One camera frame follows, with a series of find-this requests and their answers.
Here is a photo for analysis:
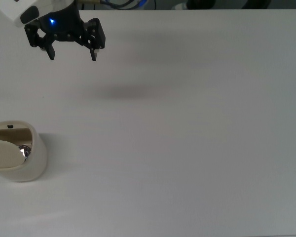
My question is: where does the small white trash can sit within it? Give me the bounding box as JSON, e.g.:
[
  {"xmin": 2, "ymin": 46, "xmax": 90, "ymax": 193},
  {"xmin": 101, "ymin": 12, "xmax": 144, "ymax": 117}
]
[{"xmin": 0, "ymin": 120, "xmax": 48, "ymax": 183}]

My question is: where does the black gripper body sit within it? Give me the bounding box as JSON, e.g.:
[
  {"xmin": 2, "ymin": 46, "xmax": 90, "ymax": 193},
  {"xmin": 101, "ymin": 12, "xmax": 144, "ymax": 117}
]
[{"xmin": 38, "ymin": 0, "xmax": 86, "ymax": 43}]

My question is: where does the beige trash can lid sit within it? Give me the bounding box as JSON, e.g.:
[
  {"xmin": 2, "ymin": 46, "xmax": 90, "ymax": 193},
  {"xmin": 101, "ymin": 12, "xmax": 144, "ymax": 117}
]
[{"xmin": 0, "ymin": 139, "xmax": 25, "ymax": 169}]

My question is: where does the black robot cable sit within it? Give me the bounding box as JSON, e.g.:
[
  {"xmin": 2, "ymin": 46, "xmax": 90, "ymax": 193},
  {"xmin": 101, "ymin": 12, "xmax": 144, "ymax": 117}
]
[{"xmin": 75, "ymin": 0, "xmax": 149, "ymax": 9}]

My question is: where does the dark rounded background object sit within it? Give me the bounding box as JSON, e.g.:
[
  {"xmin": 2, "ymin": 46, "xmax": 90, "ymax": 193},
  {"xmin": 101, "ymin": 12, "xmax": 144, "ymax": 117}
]
[{"xmin": 187, "ymin": 0, "xmax": 272, "ymax": 10}]

